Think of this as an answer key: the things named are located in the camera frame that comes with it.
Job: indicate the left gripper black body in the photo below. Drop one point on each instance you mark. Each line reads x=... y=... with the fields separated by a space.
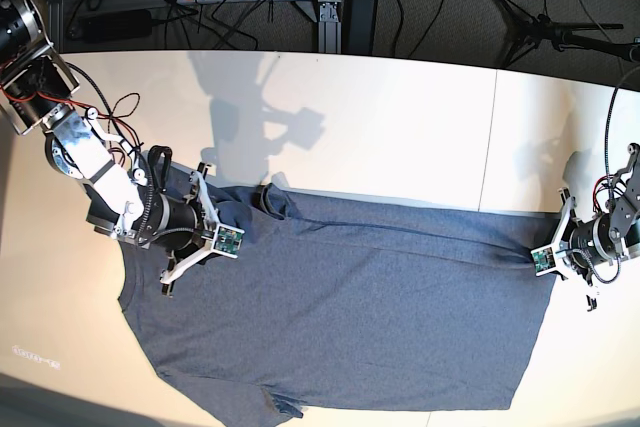
x=591 y=237

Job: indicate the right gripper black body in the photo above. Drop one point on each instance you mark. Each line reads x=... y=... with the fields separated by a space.
x=172 y=224

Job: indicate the blue grey T-shirt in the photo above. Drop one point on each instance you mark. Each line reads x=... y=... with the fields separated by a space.
x=344 y=304

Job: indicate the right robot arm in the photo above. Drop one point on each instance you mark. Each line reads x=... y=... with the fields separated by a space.
x=127 y=187

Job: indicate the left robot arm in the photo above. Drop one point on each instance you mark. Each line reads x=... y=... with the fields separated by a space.
x=623 y=210

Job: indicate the black tripod stand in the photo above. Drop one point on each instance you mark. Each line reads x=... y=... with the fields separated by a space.
x=527 y=32

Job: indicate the black power adapter brick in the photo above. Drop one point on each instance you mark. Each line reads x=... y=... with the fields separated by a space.
x=359 y=27

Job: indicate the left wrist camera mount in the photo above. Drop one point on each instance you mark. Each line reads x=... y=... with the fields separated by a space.
x=550 y=258

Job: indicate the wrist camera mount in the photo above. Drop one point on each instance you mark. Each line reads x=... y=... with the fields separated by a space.
x=219 y=239
x=550 y=258

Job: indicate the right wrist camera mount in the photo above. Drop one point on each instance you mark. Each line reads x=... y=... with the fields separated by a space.
x=219 y=239

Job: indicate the aluminium frame post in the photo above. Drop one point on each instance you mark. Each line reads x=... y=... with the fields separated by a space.
x=326 y=16

